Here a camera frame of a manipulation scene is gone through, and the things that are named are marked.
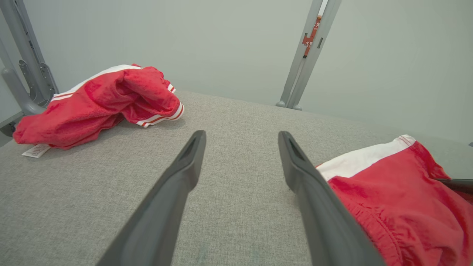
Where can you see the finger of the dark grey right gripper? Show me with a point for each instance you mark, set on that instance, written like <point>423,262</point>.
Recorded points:
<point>460,184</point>

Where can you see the red sticker on post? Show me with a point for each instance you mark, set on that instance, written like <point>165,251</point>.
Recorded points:
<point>310,38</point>

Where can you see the grey metal double post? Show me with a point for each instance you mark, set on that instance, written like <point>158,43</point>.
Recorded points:
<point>295,81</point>

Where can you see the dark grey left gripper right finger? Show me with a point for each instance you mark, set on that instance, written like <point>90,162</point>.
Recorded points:
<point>325,221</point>

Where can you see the red and white jersey shirt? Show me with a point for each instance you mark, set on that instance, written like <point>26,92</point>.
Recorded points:
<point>406,207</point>

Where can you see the red shorts with white stripes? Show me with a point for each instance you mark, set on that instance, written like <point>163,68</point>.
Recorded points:
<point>92,107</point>

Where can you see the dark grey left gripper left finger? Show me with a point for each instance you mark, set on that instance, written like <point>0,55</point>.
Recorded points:
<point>166,207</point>

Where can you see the grey metal wheeled frame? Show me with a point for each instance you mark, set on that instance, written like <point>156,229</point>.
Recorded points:
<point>27,55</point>

